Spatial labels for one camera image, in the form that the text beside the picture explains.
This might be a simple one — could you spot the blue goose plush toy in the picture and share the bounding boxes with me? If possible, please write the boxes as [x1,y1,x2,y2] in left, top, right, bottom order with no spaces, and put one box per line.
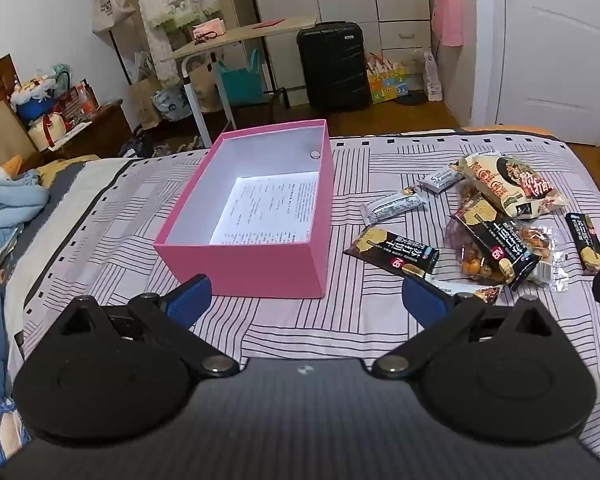
[0,166,50,229]

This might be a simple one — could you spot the cream noodle snack bag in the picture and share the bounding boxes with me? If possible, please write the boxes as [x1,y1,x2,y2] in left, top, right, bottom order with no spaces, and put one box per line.
[458,152,568,220]

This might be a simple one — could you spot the clear bag orange nuts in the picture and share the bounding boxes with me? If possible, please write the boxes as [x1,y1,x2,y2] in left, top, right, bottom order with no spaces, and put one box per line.
[444,181,570,294]

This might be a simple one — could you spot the teal tote bag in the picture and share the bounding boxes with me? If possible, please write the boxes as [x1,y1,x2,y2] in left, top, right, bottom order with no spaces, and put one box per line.
[218,49,264,105]

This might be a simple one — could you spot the silver snack bar wrapper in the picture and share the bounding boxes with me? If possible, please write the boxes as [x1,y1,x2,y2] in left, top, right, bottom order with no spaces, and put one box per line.
[361,188,428,226]

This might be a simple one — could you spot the pink hanging bag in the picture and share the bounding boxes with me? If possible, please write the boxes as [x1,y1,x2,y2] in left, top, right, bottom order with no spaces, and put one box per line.
[432,0,464,48]

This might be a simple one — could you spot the black cracker pack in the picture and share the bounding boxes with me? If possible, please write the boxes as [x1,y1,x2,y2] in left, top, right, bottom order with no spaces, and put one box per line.
[566,212,600,275]
[450,193,540,290]
[344,226,440,278]

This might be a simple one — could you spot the wooden rolling desk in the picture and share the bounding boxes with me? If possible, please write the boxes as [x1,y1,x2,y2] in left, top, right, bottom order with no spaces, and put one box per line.
[162,14,318,148]

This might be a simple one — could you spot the colourful cardboard box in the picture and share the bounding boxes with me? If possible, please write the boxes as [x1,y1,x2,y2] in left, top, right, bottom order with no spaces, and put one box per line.
[365,52,408,104]

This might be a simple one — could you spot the black suitcase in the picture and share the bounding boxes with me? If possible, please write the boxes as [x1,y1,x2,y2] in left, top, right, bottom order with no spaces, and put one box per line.
[297,21,372,114]

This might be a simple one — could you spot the wooden nightstand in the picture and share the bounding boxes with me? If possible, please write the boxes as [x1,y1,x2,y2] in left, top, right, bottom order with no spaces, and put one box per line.
[24,100,132,168]

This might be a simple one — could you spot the pink cardboard box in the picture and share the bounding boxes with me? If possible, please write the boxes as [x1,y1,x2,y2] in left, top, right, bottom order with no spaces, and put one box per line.
[154,119,334,299]

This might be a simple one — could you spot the striped bed sheet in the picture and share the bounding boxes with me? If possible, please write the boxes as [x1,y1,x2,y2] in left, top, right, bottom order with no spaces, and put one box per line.
[4,130,600,456]

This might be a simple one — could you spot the white door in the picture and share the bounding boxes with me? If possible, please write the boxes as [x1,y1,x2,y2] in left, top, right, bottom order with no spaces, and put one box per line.
[498,0,600,145]

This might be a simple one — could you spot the brown paper bag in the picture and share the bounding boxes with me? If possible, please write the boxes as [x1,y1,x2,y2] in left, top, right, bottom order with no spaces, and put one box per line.
[130,76,161,130]

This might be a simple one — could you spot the pink tissue box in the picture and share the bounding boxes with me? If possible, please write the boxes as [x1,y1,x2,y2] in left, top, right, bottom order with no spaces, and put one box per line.
[192,18,226,44]

